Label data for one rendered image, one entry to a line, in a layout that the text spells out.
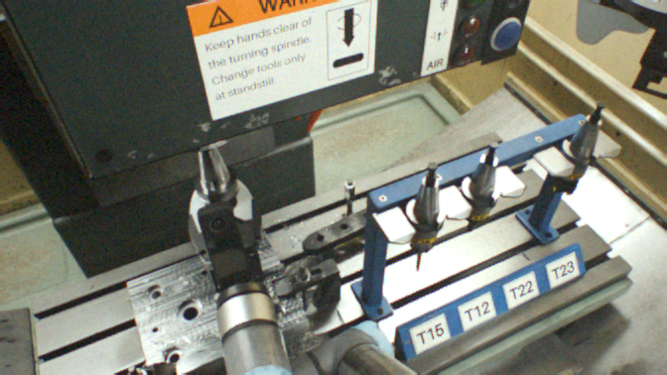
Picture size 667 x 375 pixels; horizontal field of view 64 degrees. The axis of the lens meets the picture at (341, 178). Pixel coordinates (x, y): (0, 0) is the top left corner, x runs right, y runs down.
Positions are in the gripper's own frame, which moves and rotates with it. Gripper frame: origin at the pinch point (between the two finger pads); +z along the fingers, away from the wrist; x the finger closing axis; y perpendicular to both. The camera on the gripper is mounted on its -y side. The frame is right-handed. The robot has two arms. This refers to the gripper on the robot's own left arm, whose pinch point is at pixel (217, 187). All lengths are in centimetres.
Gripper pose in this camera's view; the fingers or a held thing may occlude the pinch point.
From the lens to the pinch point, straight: 84.2
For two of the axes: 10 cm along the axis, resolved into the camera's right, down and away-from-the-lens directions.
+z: -3.1, -7.0, 6.4
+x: 9.5, -2.3, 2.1
